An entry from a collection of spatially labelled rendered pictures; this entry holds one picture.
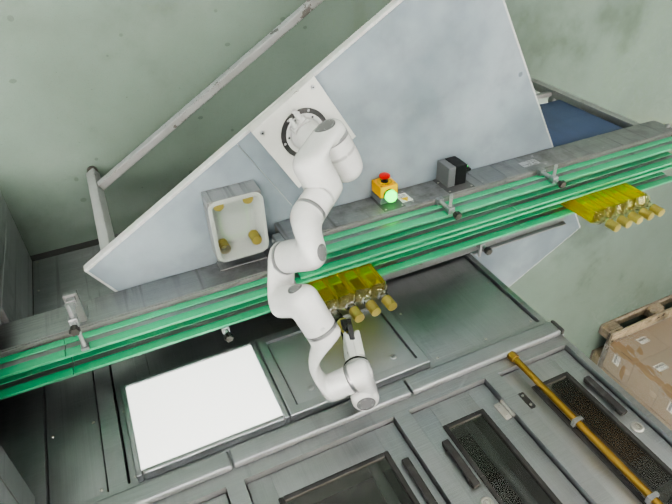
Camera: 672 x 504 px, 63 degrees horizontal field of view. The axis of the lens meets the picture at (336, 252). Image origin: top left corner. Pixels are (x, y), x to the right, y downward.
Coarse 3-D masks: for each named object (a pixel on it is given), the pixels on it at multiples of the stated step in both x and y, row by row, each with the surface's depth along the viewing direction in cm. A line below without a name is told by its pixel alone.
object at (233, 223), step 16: (256, 192) 170; (208, 208) 166; (224, 208) 176; (240, 208) 178; (256, 208) 177; (224, 224) 179; (240, 224) 181; (256, 224) 183; (240, 240) 185; (224, 256) 179; (240, 256) 179
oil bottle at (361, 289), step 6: (348, 270) 186; (354, 270) 186; (342, 276) 185; (348, 276) 184; (354, 276) 184; (360, 276) 184; (348, 282) 182; (354, 282) 181; (360, 282) 181; (366, 282) 181; (354, 288) 179; (360, 288) 179; (366, 288) 179; (360, 294) 177; (366, 294) 178; (360, 300) 178
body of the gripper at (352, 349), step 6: (348, 336) 158; (354, 336) 158; (360, 336) 159; (348, 342) 156; (354, 342) 156; (360, 342) 156; (348, 348) 155; (354, 348) 155; (360, 348) 155; (348, 354) 154; (354, 354) 153; (360, 354) 154; (348, 360) 154
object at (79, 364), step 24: (528, 216) 220; (552, 216) 219; (456, 240) 209; (480, 240) 208; (384, 264) 199; (408, 264) 198; (216, 312) 181; (240, 312) 181; (264, 312) 180; (144, 336) 173; (168, 336) 173; (192, 336) 173; (72, 360) 166; (96, 360) 165; (120, 360) 166; (0, 384) 159; (24, 384) 159; (48, 384) 160
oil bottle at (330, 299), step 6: (312, 282) 182; (318, 282) 182; (324, 282) 182; (318, 288) 180; (324, 288) 180; (330, 288) 180; (324, 294) 177; (330, 294) 177; (324, 300) 175; (330, 300) 175; (336, 300) 175; (330, 306) 174; (336, 306) 175
